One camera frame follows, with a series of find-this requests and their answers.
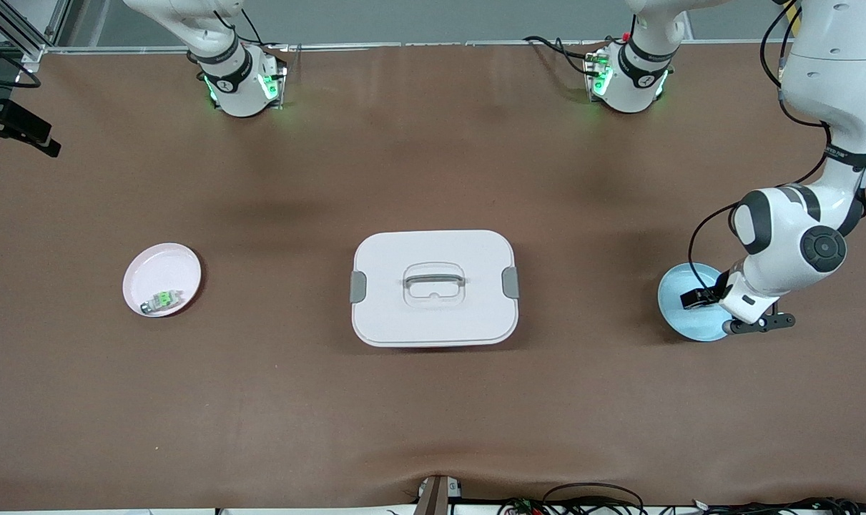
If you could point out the green and white switch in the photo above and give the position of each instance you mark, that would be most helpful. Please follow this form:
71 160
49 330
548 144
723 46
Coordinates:
162 301

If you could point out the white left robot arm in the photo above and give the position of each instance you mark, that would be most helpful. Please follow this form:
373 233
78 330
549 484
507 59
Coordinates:
790 243

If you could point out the light blue round plate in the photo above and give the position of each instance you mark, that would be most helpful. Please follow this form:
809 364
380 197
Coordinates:
679 322

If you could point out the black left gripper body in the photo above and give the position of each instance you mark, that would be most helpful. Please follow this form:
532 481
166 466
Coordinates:
711 292

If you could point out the grey box latch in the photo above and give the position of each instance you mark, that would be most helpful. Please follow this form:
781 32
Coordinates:
510 282
357 287

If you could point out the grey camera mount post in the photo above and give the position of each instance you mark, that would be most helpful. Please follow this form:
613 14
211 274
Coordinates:
436 497

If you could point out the pink round plate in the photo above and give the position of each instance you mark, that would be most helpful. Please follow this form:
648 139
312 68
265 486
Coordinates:
161 268

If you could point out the white lidded storage box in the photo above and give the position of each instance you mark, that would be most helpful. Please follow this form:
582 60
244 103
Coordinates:
432 322

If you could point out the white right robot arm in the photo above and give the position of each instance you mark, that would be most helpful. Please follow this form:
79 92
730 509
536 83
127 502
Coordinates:
236 86

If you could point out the aluminium frame post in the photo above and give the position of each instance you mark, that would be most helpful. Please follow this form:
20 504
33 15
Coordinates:
32 51

